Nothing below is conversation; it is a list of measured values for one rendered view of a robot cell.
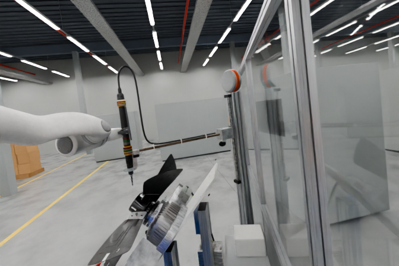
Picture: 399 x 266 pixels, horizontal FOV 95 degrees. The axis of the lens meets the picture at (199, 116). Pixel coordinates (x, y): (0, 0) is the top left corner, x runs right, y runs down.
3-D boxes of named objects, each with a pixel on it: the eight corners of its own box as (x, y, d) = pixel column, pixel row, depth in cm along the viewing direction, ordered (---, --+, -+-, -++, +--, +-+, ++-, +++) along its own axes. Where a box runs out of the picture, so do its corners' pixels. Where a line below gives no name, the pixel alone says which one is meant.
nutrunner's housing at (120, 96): (134, 172, 100) (123, 88, 98) (135, 174, 96) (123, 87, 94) (126, 174, 98) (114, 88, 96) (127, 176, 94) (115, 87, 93)
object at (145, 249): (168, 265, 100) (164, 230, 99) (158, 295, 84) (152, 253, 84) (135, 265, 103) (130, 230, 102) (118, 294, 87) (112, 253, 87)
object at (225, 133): (229, 137, 130) (228, 125, 130) (235, 138, 124) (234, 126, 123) (217, 140, 125) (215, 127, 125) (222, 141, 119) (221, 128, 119)
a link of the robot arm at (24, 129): (13, 80, 43) (111, 117, 70) (-32, 113, 45) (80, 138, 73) (12, 111, 39) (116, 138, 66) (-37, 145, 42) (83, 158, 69)
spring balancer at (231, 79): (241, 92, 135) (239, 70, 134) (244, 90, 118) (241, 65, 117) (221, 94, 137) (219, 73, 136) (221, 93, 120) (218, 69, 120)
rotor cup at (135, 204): (151, 215, 115) (134, 202, 116) (162, 197, 113) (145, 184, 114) (140, 230, 101) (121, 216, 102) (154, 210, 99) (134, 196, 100)
